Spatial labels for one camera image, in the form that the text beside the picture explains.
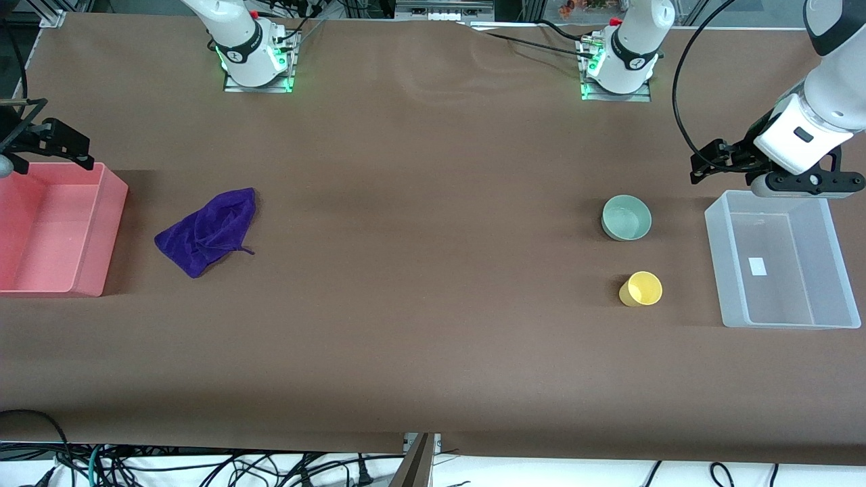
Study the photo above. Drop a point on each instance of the mint green bowl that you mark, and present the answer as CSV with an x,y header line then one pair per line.
x,y
626,218

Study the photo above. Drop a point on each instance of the yellow plastic cup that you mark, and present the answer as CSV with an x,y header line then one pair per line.
x,y
643,289

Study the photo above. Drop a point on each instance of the purple cloth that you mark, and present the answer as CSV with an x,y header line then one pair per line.
x,y
210,226

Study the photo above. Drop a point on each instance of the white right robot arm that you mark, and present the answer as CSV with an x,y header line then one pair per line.
x,y
237,27

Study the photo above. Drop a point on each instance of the pink plastic bin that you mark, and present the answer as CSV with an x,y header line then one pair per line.
x,y
54,230

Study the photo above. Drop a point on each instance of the white paper label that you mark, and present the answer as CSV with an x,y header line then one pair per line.
x,y
758,266

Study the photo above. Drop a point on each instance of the clear plastic bin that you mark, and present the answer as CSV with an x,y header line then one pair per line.
x,y
785,297

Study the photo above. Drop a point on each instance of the orange background items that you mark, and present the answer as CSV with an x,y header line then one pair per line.
x,y
582,7

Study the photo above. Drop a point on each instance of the white power strip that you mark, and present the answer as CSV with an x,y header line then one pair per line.
x,y
440,10

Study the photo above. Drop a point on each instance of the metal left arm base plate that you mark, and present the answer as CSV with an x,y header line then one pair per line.
x,y
616,97

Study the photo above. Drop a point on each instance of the white table corner bracket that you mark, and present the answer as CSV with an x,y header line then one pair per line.
x,y
53,19

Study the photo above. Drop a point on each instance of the grey metal post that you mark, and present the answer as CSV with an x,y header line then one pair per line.
x,y
419,467

